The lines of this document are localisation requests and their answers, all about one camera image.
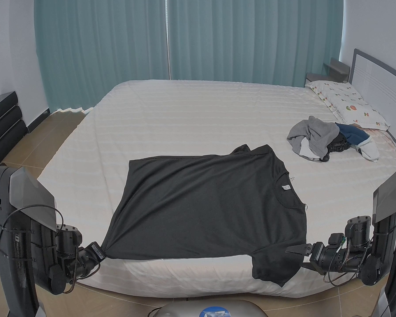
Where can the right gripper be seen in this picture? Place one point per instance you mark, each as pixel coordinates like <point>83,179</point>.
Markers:
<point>323,258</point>

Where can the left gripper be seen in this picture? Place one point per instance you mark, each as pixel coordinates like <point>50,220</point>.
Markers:
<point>95,253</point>

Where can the black T-shirt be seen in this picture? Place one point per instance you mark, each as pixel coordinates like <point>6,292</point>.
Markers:
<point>201,210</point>

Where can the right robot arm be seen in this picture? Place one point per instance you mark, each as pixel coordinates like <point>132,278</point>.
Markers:
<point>386,243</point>

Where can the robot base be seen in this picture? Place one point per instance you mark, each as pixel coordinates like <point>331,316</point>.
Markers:
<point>184,310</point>

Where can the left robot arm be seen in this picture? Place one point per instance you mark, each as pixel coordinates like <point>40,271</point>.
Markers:
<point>19,243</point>

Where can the pile of clothes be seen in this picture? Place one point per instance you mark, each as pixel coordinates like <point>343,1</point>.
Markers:
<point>316,134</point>

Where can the bed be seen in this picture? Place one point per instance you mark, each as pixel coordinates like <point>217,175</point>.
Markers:
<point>184,121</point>

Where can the white printed pillow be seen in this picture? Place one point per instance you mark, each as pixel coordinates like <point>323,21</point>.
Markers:
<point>346,101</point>

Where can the grey bedside table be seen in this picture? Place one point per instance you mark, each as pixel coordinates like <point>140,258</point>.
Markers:
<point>333,69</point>

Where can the blue-green curtain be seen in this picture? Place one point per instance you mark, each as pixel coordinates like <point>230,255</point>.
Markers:
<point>102,45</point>
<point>250,28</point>

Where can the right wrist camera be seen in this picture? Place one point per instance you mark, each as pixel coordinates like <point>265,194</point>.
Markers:
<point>336,239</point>

